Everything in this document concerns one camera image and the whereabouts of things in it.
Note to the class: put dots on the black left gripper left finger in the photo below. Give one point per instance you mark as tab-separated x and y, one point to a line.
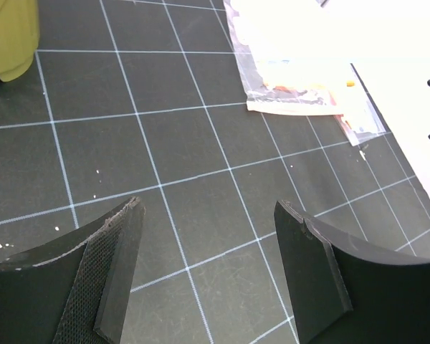
75	288

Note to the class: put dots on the clear bag orange zipper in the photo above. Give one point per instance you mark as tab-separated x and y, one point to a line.
284	53

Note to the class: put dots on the black grid cutting mat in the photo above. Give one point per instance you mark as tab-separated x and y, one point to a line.
144	98

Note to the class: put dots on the olive green plastic bin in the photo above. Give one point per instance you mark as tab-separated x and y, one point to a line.
19	37

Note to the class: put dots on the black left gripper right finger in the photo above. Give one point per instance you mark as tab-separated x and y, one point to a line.
346	290

